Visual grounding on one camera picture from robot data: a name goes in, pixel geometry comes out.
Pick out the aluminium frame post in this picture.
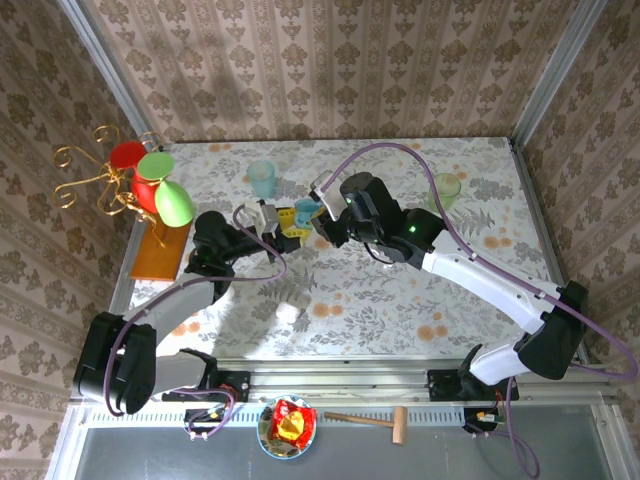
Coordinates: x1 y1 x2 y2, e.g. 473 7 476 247
511 0 610 147
57 0 162 147

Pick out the red plastic goblet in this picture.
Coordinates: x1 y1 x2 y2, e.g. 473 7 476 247
109 140 162 214

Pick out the aluminium table side rail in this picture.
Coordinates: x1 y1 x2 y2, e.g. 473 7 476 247
508 138 590 364

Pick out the leaf pattern bowl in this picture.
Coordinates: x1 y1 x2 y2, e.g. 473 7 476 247
255 394 320 461

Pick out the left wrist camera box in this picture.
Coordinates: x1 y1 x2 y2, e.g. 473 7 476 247
247 199 280 237

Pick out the wooden mallet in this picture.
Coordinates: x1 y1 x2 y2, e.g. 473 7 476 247
323 405 409 447

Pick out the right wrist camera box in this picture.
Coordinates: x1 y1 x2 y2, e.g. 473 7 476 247
309 169 348 222

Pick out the aluminium frame rail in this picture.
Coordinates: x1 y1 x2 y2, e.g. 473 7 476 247
69 357 620 407

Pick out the gold wire glass rack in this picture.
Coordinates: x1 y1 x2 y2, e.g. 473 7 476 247
51 124 165 250

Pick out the green plastic goblet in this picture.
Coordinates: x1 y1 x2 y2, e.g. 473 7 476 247
136 150 197 229

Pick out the red yellow snack packet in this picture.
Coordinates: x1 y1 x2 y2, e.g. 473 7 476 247
269 398 318 452

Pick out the orange wooden rack base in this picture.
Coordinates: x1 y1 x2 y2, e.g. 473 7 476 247
129 221 194 283

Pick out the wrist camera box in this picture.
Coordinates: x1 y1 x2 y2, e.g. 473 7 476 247
247 199 280 237
309 169 348 222

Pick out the black cable connector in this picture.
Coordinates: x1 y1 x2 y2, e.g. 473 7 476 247
183 406 228 443
461 406 507 438

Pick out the white slotted cable duct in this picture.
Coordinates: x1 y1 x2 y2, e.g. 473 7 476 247
79 406 502 428

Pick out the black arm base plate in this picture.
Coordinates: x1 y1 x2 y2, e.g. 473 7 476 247
426 368 520 403
161 370 252 404

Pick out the green plastic cup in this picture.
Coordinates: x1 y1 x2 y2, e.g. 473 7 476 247
427 172 463 212

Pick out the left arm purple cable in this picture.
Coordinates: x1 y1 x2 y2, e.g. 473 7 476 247
102 203 289 442

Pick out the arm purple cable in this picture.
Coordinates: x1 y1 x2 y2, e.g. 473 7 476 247
322 141 640 480
102 203 289 442

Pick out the blue plastic cup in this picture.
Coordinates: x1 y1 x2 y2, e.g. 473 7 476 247
245 159 277 200

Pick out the blue earbud charging case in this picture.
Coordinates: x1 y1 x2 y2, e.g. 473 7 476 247
293 197 322 241

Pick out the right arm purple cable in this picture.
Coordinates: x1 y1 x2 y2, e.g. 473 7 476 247
322 141 640 480

